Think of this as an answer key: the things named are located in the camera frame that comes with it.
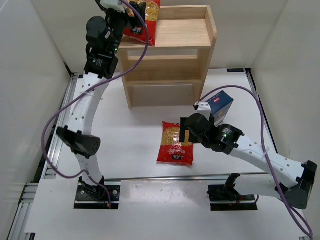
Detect red pasta bag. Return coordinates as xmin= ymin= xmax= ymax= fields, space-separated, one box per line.
xmin=157 ymin=121 xmax=194 ymax=166
xmin=124 ymin=0 xmax=161 ymax=47

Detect blue pasta box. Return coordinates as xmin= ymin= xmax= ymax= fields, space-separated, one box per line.
xmin=206 ymin=90 xmax=234 ymax=126

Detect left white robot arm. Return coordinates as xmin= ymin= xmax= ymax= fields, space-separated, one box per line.
xmin=56 ymin=0 xmax=147 ymax=200

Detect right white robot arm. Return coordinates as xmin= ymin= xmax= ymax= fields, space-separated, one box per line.
xmin=179 ymin=113 xmax=318 ymax=210

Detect wooden three-tier shelf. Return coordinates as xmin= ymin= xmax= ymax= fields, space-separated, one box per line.
xmin=122 ymin=5 xmax=218 ymax=108

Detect right blue label sticker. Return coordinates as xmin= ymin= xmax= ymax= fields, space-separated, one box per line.
xmin=226 ymin=68 xmax=244 ymax=73

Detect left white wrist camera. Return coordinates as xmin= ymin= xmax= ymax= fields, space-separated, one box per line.
xmin=95 ymin=0 xmax=126 ymax=13

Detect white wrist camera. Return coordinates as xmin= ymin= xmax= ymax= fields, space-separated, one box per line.
xmin=95 ymin=0 xmax=126 ymax=13
xmin=193 ymin=101 xmax=211 ymax=120

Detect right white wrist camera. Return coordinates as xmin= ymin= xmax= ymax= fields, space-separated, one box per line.
xmin=193 ymin=101 xmax=211 ymax=120

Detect front aluminium rail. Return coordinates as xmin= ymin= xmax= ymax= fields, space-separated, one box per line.
xmin=102 ymin=173 xmax=268 ymax=183

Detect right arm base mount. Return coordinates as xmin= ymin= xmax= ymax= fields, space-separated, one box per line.
xmin=207 ymin=173 xmax=259 ymax=212

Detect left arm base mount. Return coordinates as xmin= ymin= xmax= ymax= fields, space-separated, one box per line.
xmin=73 ymin=176 xmax=121 ymax=210

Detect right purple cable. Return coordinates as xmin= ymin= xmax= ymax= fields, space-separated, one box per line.
xmin=198 ymin=85 xmax=314 ymax=238

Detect purple cable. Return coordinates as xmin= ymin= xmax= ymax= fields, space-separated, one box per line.
xmin=41 ymin=0 xmax=150 ymax=208
xmin=198 ymin=85 xmax=314 ymax=238

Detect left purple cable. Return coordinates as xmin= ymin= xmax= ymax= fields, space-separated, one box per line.
xmin=41 ymin=0 xmax=150 ymax=208

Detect left aluminium rail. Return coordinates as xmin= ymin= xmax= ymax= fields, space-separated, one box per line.
xmin=7 ymin=72 xmax=86 ymax=240

